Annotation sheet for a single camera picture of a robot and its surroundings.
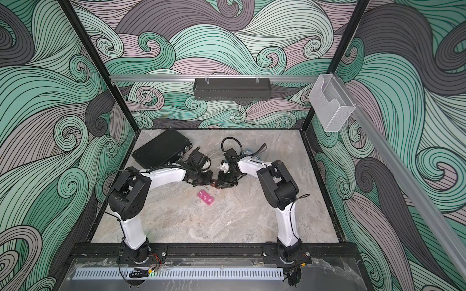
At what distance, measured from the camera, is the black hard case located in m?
1.00

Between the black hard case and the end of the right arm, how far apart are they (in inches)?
12.4

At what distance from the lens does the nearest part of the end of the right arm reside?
2.78 feet
